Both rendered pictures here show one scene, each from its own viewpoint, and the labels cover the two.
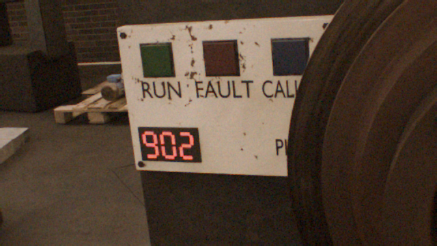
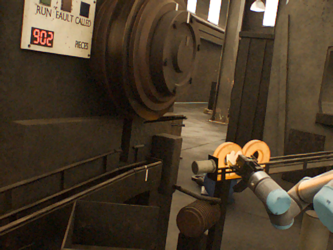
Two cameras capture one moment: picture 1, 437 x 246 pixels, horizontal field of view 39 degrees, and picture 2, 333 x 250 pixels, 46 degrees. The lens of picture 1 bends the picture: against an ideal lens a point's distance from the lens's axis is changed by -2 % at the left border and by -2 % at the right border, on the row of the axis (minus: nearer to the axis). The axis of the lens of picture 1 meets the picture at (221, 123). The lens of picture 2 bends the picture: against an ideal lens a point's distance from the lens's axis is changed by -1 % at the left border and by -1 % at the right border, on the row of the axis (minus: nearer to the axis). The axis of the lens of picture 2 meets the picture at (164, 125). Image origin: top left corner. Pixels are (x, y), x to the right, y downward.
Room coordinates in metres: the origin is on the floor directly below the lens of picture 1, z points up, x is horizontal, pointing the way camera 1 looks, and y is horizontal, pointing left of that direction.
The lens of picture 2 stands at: (0.29, 1.09, 1.04)
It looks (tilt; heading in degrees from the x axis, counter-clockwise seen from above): 7 degrees down; 275
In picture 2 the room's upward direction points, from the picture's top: 8 degrees clockwise
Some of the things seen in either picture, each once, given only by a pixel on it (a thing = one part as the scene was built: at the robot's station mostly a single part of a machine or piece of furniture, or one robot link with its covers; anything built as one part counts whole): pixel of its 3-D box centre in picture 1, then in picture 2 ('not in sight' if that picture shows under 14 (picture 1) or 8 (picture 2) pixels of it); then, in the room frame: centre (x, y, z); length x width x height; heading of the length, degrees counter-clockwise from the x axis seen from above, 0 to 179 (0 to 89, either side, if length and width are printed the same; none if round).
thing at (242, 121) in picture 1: (228, 99); (62, 22); (0.71, -0.01, 1.15); 0.26 x 0.02 x 0.18; 68
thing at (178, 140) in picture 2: not in sight; (164, 163); (0.40, -0.51, 0.68); 0.11 x 0.08 x 0.24; 158
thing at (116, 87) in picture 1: (122, 85); not in sight; (5.12, 0.79, 0.25); 0.40 x 0.24 x 0.22; 158
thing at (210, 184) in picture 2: not in sight; (219, 177); (0.02, -2.53, 0.17); 0.57 x 0.31 x 0.34; 88
